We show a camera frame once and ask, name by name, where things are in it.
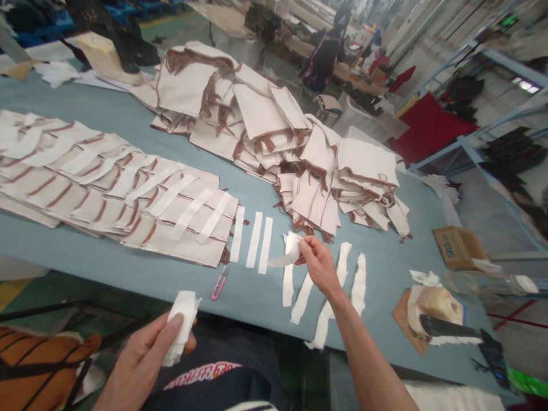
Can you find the person's left hand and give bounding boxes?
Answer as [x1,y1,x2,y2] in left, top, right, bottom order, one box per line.
[112,312,199,393]

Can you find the person's right hand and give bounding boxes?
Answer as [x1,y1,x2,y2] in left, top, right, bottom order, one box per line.
[294,236,340,297]

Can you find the curled white tape strip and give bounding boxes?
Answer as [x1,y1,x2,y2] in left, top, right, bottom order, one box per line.
[267,232,307,269]

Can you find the white paper wad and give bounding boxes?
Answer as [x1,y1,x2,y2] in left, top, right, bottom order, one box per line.
[160,290,203,369]

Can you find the long white tape strip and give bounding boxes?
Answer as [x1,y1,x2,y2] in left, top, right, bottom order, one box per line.
[303,241,355,351]

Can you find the wrinkled white tape strip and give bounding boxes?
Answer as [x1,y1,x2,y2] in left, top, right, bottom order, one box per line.
[349,252,369,319]

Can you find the person's legs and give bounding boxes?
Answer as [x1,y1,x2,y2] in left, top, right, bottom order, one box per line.
[147,315,285,411]

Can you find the pink thread snips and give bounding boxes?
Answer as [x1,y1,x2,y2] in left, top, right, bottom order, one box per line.
[210,265,231,302]

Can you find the brown cardboard sheet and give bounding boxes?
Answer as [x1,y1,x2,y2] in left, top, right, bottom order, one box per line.
[391,287,433,357]

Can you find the small crumpled white paper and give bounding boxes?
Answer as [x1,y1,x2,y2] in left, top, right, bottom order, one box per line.
[408,268,442,288]

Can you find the yellowish glue block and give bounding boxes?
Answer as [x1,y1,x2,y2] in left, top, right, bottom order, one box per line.
[409,285,466,339]

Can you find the small cardboard box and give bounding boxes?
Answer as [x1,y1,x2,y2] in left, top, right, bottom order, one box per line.
[432,225,490,272]

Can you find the heap of cream fabric pieces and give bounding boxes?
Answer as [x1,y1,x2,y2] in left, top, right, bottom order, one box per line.
[127,40,414,245]

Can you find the white plastic bin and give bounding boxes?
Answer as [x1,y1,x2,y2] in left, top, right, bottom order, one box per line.
[333,90,397,144]

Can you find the clear plastic bottle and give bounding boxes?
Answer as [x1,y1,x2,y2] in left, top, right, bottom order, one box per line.
[442,269,541,297]

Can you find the row of cream taped pieces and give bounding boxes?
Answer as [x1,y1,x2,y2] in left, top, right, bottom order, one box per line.
[0,108,241,269]

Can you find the red fabric bundle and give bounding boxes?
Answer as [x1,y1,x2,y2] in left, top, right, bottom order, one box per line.
[390,92,480,168]

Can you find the white cloth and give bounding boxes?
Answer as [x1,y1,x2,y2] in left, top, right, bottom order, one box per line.
[402,382,507,411]

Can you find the black device with blue lights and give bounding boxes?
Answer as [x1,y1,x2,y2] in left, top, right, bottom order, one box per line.
[470,328,522,391]

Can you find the blue metal rack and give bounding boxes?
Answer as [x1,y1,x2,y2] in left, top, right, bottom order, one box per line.
[406,25,548,253]

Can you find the green plastic bag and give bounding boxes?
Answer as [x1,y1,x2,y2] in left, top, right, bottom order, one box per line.
[508,367,548,399]

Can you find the crumpled white paper pile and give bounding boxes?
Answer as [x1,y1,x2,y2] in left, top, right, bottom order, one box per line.
[33,61,81,89]

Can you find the tall yellowish foam block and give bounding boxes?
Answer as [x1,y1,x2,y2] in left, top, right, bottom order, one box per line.
[76,32,144,86]

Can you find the flat brown cardboard piece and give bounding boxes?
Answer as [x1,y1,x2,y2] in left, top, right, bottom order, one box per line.
[0,59,42,81]

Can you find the pile of black garments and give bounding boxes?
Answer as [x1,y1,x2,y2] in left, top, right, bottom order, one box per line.
[59,0,160,74]

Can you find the black handled brush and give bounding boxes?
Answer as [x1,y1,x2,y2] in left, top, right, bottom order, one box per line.
[418,313,487,341]

